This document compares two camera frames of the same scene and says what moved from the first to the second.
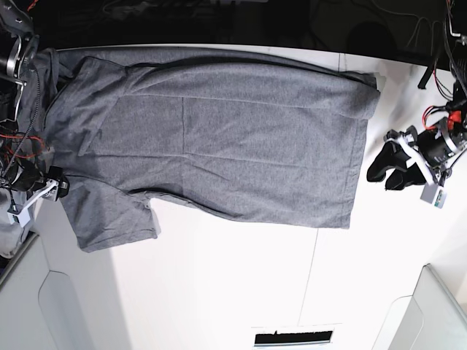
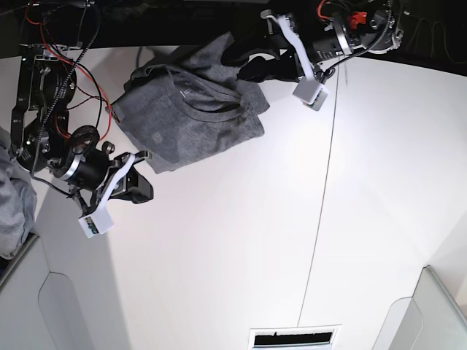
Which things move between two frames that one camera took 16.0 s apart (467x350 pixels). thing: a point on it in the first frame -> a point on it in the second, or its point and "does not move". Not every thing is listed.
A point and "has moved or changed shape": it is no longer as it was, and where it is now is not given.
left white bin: (39, 308) does not move
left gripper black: (24, 176) -> (92, 166)
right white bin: (429, 319) does not move
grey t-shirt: (248, 135) has moved or changed shape
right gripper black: (436, 145) -> (269, 57)
